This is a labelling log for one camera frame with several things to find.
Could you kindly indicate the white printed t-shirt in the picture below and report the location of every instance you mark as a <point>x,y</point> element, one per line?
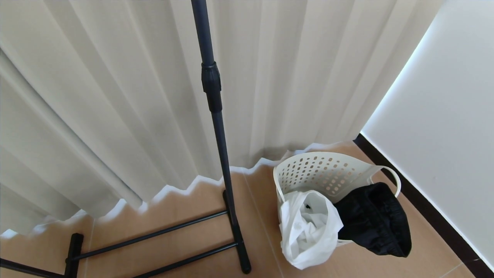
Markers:
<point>308,235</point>

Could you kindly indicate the black clothes rack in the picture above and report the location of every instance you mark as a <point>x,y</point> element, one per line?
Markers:
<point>211,81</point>

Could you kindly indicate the white laundry basket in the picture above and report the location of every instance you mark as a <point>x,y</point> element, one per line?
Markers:
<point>320,173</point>

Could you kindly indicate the black garment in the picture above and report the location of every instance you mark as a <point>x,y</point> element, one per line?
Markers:
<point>374,220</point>

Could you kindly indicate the beige curtain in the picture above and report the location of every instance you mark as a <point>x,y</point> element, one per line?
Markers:
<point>96,96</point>

